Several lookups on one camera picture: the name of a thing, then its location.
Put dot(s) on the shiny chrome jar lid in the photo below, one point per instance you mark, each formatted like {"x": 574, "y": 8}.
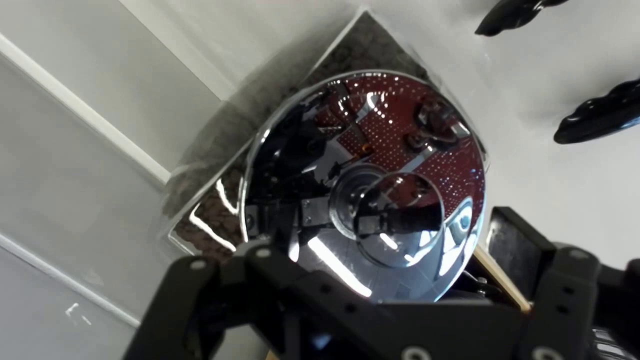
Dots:
{"x": 375, "y": 178}

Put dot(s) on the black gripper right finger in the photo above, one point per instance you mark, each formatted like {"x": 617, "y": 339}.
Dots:
{"x": 581, "y": 306}

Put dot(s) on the black utensil on counter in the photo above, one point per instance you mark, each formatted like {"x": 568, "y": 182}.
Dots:
{"x": 603, "y": 115}

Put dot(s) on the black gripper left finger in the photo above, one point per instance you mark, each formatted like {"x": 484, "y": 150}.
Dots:
{"x": 197, "y": 303}

